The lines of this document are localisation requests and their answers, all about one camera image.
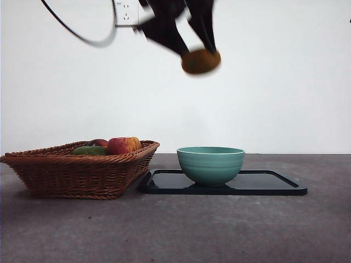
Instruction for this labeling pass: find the orange brown kiwi fruit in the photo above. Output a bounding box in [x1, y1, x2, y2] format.
[181, 49, 222, 75]

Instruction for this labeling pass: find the teal ribbed bowl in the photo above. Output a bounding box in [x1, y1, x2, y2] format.
[177, 146, 246, 187]

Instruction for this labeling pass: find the red yellow apple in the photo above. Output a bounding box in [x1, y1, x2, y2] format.
[106, 136, 143, 156]

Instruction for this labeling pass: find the dark red round fruit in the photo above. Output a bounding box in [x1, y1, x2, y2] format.
[84, 139, 108, 148]

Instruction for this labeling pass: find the green oval fruit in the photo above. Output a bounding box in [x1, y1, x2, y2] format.
[71, 145, 108, 156]

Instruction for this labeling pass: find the black rectangular tray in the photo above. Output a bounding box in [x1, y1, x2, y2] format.
[138, 169, 308, 196]

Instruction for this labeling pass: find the brown wicker basket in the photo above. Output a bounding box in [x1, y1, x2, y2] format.
[0, 140, 160, 200]

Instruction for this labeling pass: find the white wall power socket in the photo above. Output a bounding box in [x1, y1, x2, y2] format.
[114, 1, 140, 28]

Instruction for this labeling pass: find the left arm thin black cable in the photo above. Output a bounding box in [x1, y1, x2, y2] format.
[41, 0, 117, 48]

